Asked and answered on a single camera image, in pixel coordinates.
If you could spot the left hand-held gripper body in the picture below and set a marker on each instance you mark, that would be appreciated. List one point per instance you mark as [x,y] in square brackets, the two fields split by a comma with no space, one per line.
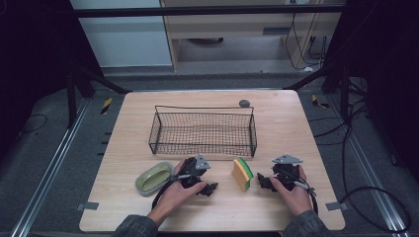
[194,168]

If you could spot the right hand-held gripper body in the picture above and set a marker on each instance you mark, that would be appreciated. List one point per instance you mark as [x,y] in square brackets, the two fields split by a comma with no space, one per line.
[286,168]

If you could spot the yellow and green sponge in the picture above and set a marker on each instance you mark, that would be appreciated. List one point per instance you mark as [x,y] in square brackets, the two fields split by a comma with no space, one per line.
[242,174]

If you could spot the green soap dish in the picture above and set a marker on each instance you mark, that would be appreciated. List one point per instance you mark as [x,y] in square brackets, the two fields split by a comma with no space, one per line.
[154,177]

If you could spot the person's right hand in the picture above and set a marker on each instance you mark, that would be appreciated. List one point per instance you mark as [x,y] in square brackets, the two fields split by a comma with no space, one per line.
[294,197]

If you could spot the person's left hand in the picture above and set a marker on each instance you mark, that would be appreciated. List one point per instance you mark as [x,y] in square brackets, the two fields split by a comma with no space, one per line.
[173,199]

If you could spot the grey tape strip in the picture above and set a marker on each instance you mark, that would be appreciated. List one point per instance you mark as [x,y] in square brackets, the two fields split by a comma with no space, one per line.
[87,206]
[336,206]

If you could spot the yellow black tape marker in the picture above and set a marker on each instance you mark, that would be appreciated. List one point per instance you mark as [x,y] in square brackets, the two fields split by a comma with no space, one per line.
[318,102]
[106,105]

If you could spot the small grey round disc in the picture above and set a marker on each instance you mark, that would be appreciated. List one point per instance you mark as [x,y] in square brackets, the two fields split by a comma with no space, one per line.
[244,103]

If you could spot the black metal stand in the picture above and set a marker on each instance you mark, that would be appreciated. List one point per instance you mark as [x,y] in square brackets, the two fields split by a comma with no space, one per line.
[82,89]
[336,82]

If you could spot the light wooden desk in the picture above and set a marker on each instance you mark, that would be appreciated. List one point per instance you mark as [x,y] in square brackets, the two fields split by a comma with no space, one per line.
[230,29]

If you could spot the white cabinet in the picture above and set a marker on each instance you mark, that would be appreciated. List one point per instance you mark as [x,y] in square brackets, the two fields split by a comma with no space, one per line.
[125,39]

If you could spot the aluminium floor rail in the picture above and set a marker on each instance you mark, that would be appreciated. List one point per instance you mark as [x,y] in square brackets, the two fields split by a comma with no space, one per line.
[49,171]
[365,164]

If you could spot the black metal frame bar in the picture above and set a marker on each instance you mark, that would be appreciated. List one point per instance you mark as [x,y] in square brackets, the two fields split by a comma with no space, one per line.
[204,11]

